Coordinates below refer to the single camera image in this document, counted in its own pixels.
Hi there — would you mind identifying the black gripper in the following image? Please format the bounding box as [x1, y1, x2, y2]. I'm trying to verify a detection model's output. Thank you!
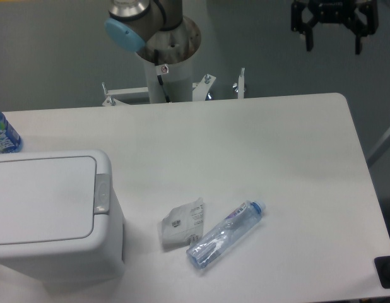
[291, 0, 379, 55]

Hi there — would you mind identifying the white plastic trash can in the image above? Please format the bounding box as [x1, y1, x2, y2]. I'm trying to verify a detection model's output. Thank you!
[0, 150, 125, 283]

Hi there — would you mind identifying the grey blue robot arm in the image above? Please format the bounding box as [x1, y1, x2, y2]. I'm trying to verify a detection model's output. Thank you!
[105, 1, 379, 65]

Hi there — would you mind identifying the black clamp at table edge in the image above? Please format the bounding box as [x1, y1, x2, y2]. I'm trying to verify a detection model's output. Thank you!
[374, 256, 390, 289]

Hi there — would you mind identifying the crumpled white paper wrapper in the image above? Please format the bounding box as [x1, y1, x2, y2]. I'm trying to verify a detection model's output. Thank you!
[158, 197, 204, 251]

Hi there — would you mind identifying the crushed clear plastic bottle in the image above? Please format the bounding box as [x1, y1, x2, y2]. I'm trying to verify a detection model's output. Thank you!
[186, 201, 266, 270]

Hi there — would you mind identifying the blue labelled water bottle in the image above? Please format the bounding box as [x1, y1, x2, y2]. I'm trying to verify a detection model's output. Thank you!
[0, 111, 23, 153]

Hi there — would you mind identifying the white frame at right edge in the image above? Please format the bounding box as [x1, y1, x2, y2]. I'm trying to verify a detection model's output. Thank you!
[366, 126, 390, 167]

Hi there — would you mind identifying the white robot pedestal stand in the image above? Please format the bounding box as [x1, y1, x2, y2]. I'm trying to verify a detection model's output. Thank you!
[101, 56, 248, 107]

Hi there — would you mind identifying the black cable on pedestal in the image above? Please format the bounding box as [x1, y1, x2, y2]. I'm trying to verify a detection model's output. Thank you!
[153, 49, 171, 104]

